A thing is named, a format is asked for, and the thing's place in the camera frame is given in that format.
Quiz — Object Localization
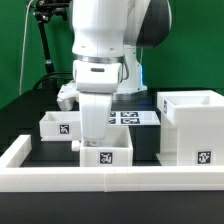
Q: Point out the white front drawer tray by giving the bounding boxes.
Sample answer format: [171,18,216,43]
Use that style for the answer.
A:
[71,125,133,167]

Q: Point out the white U-shaped border frame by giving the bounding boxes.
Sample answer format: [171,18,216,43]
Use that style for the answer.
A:
[0,135,224,192]

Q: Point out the black cables at base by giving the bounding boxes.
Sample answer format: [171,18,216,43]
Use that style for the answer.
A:
[32,70,74,90]

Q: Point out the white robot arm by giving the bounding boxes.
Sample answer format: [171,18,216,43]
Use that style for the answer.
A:
[57,0,172,141]

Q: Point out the white drawer tray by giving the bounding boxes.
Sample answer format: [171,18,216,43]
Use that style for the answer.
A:
[71,125,133,167]
[39,111,81,141]

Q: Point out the white hanging cable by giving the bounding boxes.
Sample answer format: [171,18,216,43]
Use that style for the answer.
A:
[18,0,36,97]

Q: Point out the white marker base plate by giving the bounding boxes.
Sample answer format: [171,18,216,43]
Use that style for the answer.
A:
[109,111,160,126]

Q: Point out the black camera stand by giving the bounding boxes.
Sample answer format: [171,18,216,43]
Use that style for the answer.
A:
[32,0,73,90]

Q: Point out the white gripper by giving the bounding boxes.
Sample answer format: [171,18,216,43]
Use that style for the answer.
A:
[79,92,112,141]

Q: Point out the white drawer cabinet box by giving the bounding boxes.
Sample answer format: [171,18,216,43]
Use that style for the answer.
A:
[157,90,224,166]

